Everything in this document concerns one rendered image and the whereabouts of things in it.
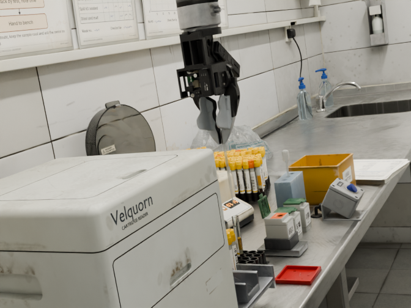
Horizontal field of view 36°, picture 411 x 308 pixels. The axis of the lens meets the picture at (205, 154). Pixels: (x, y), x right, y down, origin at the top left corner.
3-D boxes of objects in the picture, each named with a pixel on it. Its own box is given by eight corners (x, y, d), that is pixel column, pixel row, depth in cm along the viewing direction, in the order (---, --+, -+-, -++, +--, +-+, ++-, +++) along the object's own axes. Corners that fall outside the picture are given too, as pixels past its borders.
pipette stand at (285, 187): (302, 223, 143) (296, 181, 141) (273, 224, 146) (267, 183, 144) (313, 210, 152) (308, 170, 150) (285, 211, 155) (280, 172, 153)
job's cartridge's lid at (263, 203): (258, 196, 125) (255, 197, 125) (264, 219, 125) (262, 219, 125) (265, 190, 128) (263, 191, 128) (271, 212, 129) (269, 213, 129)
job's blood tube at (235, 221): (244, 266, 121) (236, 217, 120) (237, 266, 122) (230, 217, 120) (246, 264, 123) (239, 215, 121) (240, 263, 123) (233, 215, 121)
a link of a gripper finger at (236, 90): (216, 118, 116) (208, 72, 114) (220, 117, 117) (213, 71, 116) (239, 117, 114) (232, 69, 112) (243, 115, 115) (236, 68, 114)
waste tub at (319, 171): (342, 205, 152) (337, 165, 150) (290, 205, 159) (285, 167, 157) (358, 190, 163) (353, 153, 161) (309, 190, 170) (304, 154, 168)
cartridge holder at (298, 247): (299, 257, 123) (297, 239, 122) (257, 256, 127) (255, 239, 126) (308, 247, 127) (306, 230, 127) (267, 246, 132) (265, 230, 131)
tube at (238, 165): (242, 198, 170) (236, 160, 168) (248, 199, 169) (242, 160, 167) (239, 201, 169) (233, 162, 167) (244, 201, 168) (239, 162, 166)
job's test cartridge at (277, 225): (289, 249, 124) (285, 219, 123) (267, 248, 126) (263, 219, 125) (296, 242, 128) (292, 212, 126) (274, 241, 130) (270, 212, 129)
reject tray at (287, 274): (311, 285, 109) (310, 280, 109) (274, 283, 112) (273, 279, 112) (322, 270, 115) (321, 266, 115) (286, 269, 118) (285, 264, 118)
